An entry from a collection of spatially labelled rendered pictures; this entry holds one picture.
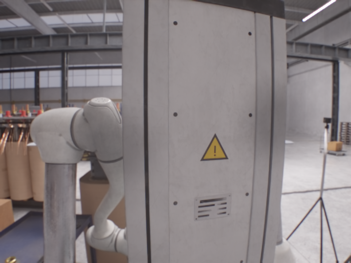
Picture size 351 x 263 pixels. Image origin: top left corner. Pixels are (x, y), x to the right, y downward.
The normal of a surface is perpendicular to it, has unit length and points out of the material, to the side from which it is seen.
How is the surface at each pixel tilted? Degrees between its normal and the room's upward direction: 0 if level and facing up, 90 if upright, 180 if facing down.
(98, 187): 90
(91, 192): 90
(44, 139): 86
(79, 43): 90
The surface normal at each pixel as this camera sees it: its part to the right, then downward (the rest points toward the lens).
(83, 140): -0.03, 0.44
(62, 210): 0.65, -0.05
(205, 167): 0.24, 0.07
